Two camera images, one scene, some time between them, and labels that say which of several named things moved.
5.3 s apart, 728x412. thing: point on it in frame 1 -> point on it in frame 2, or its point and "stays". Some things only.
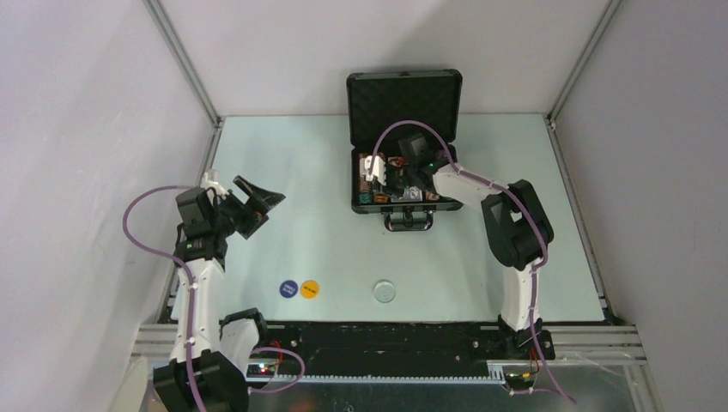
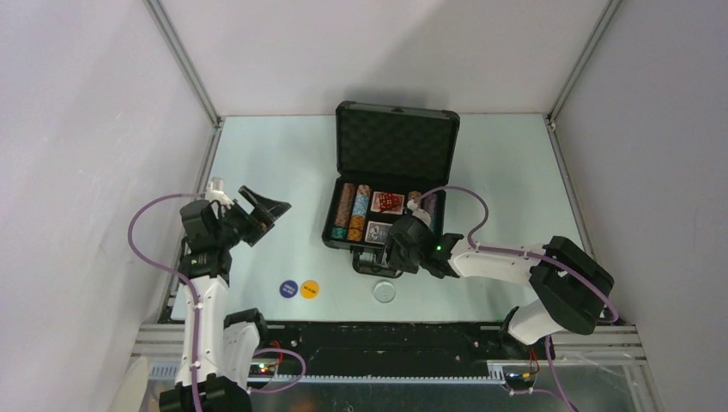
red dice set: x=397 y=160 -> x=387 y=202
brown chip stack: x=365 y=187 -> x=344 y=204
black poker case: x=375 y=99 -> x=388 y=156
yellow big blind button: x=309 y=289 stays
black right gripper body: x=398 y=178 -> x=409 y=263
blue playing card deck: x=412 y=194 -> x=377 y=232
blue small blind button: x=288 y=288 stays
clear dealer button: x=385 y=292 stays
